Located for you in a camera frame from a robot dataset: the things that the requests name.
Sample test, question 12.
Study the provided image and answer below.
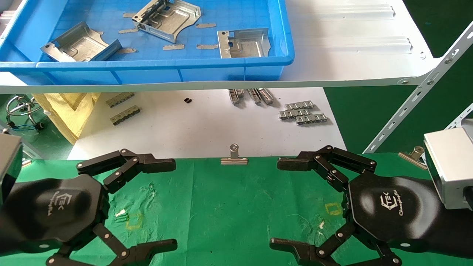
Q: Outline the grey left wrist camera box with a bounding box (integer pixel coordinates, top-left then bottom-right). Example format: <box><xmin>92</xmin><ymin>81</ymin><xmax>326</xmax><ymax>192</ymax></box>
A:
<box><xmin>0</xmin><ymin>133</ymin><xmax>23</xmax><ymax>205</ymax></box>

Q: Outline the silver connector strip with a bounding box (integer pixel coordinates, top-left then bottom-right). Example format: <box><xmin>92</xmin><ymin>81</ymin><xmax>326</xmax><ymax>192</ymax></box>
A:
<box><xmin>295</xmin><ymin>113</ymin><xmax>328</xmax><ymax>125</ymax></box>
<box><xmin>279</xmin><ymin>109</ymin><xmax>310</xmax><ymax>120</ymax></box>
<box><xmin>285</xmin><ymin>101</ymin><xmax>315</xmax><ymax>110</ymax></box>

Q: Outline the metal wire ring stand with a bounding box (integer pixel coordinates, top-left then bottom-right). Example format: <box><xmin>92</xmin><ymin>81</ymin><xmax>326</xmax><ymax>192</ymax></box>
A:
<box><xmin>6</xmin><ymin>94</ymin><xmax>45</xmax><ymax>130</ymax></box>

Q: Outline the white perforated shelf brace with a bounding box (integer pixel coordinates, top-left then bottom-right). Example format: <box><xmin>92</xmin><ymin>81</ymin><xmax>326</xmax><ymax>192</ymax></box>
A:
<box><xmin>446</xmin><ymin>103</ymin><xmax>473</xmax><ymax>130</ymax></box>
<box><xmin>364</xmin><ymin>21</ymin><xmax>473</xmax><ymax>154</ymax></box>

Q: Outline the dark grey terminal strip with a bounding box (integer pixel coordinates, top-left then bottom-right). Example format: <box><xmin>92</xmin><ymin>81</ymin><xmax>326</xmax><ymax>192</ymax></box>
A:
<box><xmin>110</xmin><ymin>105</ymin><xmax>141</xmax><ymax>126</ymax></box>
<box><xmin>106</xmin><ymin>92</ymin><xmax>135</xmax><ymax>108</ymax></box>

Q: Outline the stamped sheet metal bracket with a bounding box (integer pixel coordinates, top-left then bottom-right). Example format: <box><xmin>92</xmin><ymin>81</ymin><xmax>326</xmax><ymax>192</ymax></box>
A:
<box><xmin>40</xmin><ymin>21</ymin><xmax>122</xmax><ymax>62</ymax></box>
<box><xmin>132</xmin><ymin>0</ymin><xmax>202</xmax><ymax>44</ymax></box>
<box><xmin>217</xmin><ymin>28</ymin><xmax>272</xmax><ymax>59</ymax></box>

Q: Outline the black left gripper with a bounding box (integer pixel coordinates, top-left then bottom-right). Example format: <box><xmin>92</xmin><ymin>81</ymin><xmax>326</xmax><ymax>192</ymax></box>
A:
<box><xmin>0</xmin><ymin>149</ymin><xmax>178</xmax><ymax>266</ymax></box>

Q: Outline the white metal shelf board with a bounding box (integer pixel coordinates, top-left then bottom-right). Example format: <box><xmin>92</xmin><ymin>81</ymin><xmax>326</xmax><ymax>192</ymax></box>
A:
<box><xmin>0</xmin><ymin>0</ymin><xmax>440</xmax><ymax>94</ymax></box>

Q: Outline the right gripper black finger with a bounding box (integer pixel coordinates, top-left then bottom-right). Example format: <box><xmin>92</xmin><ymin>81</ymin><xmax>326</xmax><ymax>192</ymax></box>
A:
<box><xmin>277</xmin><ymin>145</ymin><xmax>377</xmax><ymax>192</ymax></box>

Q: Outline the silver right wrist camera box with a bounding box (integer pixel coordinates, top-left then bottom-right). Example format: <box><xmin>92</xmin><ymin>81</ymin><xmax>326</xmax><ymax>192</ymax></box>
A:
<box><xmin>423</xmin><ymin>118</ymin><xmax>473</xmax><ymax>210</ymax></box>

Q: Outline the blue plastic bin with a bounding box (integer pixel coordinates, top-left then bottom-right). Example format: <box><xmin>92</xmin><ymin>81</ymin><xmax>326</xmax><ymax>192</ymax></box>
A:
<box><xmin>0</xmin><ymin>0</ymin><xmax>295</xmax><ymax>85</ymax></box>

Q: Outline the green table cloth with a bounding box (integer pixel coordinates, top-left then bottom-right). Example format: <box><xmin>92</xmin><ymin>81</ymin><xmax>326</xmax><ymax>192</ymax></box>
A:
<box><xmin>0</xmin><ymin>153</ymin><xmax>473</xmax><ymax>266</ymax></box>

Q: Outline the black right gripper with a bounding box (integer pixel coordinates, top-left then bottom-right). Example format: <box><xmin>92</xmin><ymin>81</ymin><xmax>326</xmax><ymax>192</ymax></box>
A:
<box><xmin>269</xmin><ymin>173</ymin><xmax>473</xmax><ymax>266</ymax></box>

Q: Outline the yellow cloth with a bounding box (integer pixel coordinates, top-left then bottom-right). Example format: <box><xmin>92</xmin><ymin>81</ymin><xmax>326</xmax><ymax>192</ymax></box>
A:
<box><xmin>33</xmin><ymin>92</ymin><xmax>101</xmax><ymax>144</ymax></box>

